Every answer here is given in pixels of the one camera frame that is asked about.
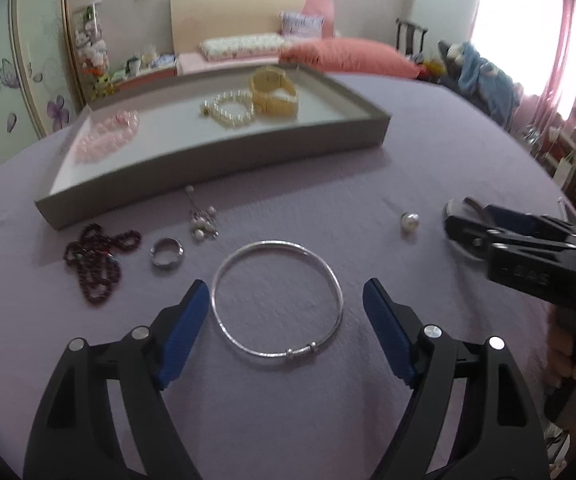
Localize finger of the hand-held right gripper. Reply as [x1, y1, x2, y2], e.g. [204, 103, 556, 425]
[445, 215, 576, 266]
[462, 199, 576, 243]

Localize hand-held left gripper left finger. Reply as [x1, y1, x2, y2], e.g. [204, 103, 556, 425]
[23, 280, 211, 480]

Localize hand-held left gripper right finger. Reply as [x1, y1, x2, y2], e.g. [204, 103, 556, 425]
[363, 277, 551, 480]

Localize silver cuff bangle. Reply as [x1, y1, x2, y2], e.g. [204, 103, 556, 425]
[444, 199, 491, 262]

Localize silver ring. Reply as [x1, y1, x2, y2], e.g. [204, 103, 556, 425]
[150, 237, 185, 271]

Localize thin silver bangle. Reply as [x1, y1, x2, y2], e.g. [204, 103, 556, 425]
[211, 240, 345, 358]

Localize pearl drop earring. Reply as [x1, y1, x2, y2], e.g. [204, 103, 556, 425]
[184, 185, 219, 243]

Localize dark red bead bracelet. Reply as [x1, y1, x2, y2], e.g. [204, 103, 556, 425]
[64, 224, 142, 306]

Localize grey cardboard tray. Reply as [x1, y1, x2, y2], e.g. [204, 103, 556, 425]
[34, 62, 393, 231]

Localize pink bead bracelet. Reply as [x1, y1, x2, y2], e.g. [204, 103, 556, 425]
[74, 110, 141, 163]

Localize white pearl bracelet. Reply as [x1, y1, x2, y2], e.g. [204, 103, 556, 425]
[200, 90, 255, 128]

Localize gold wide bracelet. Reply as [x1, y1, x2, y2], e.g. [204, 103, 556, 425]
[250, 67, 301, 121]

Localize person's right hand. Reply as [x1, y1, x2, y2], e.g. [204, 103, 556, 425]
[546, 307, 576, 393]

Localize white metal rack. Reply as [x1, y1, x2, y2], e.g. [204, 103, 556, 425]
[518, 125, 576, 201]

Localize blue plush garment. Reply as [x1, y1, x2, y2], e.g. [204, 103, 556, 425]
[455, 42, 518, 128]

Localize black office chair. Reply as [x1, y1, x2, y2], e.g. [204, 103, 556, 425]
[438, 40, 468, 91]

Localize red and yellow toys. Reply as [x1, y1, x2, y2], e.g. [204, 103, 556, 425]
[415, 57, 443, 81]

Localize pink curtain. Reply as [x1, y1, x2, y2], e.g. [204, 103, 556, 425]
[472, 0, 576, 126]

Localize dark wooden chair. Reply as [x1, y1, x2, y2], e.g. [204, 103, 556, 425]
[395, 17, 431, 61]

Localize pink nightstand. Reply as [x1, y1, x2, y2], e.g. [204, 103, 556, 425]
[118, 55, 179, 91]

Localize yellow green plush toy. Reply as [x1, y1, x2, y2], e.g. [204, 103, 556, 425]
[88, 67, 119, 101]

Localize pink bed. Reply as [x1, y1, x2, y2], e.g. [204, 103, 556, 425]
[175, 35, 419, 78]

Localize small purple pillow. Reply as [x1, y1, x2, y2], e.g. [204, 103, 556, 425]
[280, 10, 326, 38]

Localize printed white pillow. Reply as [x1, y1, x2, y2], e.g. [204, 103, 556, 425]
[199, 32, 289, 61]

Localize clear tube of plush toys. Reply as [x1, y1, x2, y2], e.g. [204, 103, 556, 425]
[70, 2, 111, 101]

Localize floral sliding door wardrobe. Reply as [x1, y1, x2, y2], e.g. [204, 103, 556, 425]
[0, 0, 94, 201]

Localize beige and pink headboard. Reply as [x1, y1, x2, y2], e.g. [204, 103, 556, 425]
[170, 0, 336, 56]

